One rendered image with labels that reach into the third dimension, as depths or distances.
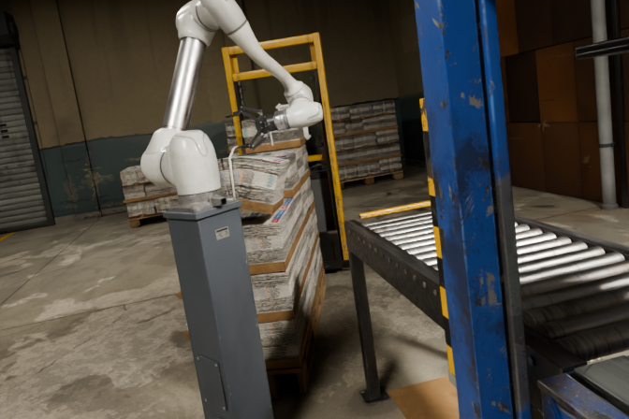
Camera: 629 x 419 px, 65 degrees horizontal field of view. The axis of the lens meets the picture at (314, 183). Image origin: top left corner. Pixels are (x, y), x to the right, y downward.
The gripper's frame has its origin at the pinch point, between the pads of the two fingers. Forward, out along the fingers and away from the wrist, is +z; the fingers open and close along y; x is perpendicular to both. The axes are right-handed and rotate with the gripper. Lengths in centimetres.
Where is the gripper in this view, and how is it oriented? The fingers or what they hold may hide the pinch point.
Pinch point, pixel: (232, 131)
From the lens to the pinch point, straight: 227.1
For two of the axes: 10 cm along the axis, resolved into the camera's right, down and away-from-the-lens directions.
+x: 0.9, -1.4, 9.9
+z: -9.7, 2.1, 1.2
